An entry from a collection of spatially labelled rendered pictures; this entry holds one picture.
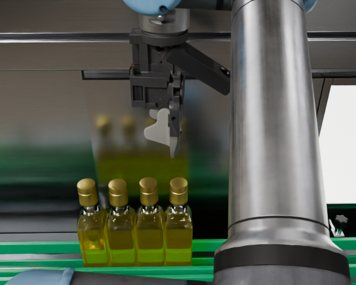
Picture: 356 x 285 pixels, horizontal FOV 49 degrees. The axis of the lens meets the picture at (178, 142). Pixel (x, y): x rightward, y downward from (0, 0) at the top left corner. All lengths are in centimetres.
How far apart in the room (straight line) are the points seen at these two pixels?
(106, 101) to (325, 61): 43
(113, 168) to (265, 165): 62
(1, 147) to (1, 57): 23
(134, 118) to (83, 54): 16
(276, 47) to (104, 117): 51
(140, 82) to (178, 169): 32
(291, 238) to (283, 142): 8
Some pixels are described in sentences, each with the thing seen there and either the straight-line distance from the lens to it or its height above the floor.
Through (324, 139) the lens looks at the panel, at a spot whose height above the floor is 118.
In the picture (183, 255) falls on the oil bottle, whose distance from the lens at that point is 85.
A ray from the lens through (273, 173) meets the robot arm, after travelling 30.
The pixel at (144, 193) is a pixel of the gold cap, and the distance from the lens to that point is 75.
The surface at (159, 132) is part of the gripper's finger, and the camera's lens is 64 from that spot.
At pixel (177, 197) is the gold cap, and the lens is 75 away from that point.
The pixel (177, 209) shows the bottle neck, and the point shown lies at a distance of 78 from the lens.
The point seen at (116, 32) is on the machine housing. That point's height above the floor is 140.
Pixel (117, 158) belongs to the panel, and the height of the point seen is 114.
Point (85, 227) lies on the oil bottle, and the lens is 80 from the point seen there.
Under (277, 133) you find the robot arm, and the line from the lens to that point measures 31.
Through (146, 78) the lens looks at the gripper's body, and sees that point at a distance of 60.
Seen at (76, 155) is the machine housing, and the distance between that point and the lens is 92.
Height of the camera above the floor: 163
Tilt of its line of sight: 33 degrees down
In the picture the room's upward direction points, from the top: straight up
